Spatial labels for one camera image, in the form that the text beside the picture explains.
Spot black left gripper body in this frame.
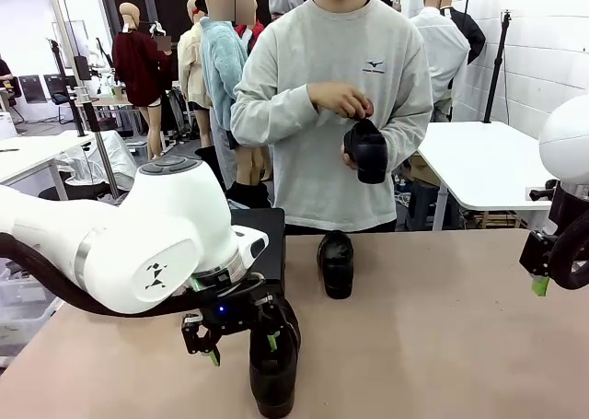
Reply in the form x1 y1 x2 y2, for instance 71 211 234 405
196 288 267 336

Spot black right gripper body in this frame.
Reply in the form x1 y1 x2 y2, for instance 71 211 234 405
546 180 576 237

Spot black leather shoe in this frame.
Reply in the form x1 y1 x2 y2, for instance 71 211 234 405
342 118 390 186
316 230 356 300
248 297 303 419

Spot reddish brown shoe brush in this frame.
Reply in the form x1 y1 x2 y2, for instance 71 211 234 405
352 95 375 121

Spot person's right forearm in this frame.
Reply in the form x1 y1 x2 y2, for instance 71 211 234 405
229 83 319 147

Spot person's left forearm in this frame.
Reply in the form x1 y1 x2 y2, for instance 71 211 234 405
376 99 434 172

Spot black box-shaped shoe stand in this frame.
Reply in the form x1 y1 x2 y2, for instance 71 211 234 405
228 207 287 283

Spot black stand pole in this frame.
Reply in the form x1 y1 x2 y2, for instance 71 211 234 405
48 39 89 138

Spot person's left hand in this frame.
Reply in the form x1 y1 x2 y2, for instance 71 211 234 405
340 141 361 171

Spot person's right hand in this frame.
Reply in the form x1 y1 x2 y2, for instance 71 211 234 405
306 80 370 120

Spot white table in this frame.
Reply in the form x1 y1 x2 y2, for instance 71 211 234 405
415 121 560 232
0 130 100 199

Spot black boots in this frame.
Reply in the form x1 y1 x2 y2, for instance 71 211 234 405
195 145 273 210

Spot person in grey sweatshirt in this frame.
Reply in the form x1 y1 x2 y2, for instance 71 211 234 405
229 0 434 234

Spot black tripod pole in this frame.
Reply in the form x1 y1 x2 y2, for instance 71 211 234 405
481 9 514 124

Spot clear plastic bin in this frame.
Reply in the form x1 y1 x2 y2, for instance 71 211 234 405
0 257 64 347

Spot grey cover cloth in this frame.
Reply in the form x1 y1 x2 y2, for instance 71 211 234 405
57 130 139 194

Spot mannequin in black jacket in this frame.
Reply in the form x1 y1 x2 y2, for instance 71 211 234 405
439 0 487 66

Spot mannequin in white shirt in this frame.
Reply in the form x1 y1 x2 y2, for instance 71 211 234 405
408 0 471 123

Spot mannequin in light blue fleece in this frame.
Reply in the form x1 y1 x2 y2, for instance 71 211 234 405
199 0 272 185

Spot seated person in black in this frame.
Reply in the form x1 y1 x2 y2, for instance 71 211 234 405
154 34 179 89

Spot mannequin in dark red sweater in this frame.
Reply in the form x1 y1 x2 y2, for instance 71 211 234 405
111 2 177 160

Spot mannequin in red jacket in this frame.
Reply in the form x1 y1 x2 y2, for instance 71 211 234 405
234 0 268 56

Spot man in black t-shirt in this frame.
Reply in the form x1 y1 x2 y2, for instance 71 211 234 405
0 55 20 108

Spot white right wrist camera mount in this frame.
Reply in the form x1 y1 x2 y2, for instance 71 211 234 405
525 181 560 203

